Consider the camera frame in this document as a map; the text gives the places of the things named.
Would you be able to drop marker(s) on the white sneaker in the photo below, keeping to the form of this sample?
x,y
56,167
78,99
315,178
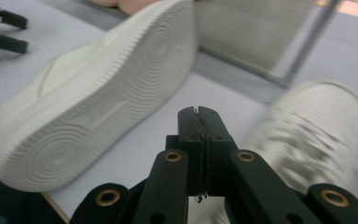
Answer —
x,y
313,133
84,109

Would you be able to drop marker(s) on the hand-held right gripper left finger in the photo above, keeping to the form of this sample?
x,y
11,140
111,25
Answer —
x,y
188,146

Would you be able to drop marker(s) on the metal two-tier shoe rack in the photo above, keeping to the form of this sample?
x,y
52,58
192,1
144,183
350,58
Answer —
x,y
248,34

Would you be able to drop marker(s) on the pink rubber slipper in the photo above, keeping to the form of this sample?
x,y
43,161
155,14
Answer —
x,y
104,2
136,6

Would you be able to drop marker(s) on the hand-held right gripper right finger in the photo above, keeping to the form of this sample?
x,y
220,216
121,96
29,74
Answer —
x,y
217,140

